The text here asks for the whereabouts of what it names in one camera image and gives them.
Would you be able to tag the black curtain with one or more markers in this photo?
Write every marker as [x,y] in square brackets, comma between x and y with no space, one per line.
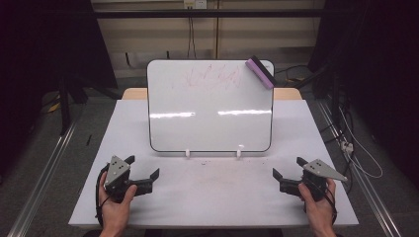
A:
[378,65]
[39,65]

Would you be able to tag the person's left hand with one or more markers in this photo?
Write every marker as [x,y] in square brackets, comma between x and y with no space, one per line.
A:
[115,210]

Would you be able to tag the white whiteboard with black rim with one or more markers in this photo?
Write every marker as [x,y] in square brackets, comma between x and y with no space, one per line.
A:
[210,112]

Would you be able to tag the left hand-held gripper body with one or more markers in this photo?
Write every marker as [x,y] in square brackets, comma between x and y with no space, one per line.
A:
[116,171]

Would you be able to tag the purple and black whiteboard eraser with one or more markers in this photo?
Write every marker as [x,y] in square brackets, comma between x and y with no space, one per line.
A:
[260,73]

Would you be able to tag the aluminium floor rail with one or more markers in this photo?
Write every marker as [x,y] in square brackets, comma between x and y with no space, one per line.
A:
[42,177]
[362,177]

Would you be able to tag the white whiteboard stand foot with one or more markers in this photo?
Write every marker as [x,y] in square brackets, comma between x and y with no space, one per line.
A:
[240,152]
[187,153]

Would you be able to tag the person's right hand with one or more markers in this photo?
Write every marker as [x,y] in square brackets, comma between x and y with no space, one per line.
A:
[318,210]

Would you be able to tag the wooden table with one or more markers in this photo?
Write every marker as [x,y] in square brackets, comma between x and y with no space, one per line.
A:
[135,94]

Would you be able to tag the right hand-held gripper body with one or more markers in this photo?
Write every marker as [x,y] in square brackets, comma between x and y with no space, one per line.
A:
[316,174]

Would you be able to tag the white table mat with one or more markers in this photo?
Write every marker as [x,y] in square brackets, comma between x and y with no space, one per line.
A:
[210,197]

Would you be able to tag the black horizontal crossbar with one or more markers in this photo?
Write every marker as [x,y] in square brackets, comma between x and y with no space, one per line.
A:
[204,13]

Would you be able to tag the black metal stand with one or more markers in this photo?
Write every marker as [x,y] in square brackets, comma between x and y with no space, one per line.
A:
[66,105]
[334,95]

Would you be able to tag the white wall socket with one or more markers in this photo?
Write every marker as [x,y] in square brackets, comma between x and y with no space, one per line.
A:
[195,4]

